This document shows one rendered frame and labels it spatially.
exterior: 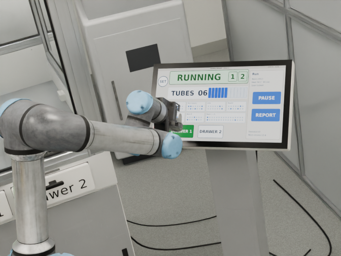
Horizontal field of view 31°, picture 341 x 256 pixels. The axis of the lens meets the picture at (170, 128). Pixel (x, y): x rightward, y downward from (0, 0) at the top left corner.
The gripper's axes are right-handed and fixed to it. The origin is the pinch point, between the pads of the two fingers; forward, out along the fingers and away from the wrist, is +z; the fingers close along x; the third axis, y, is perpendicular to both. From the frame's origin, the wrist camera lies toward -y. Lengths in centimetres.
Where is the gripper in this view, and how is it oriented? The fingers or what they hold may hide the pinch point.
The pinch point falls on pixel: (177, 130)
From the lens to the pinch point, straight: 219.8
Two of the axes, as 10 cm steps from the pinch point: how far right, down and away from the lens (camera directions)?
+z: 3.7, 2.0, 9.1
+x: -9.2, -0.1, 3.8
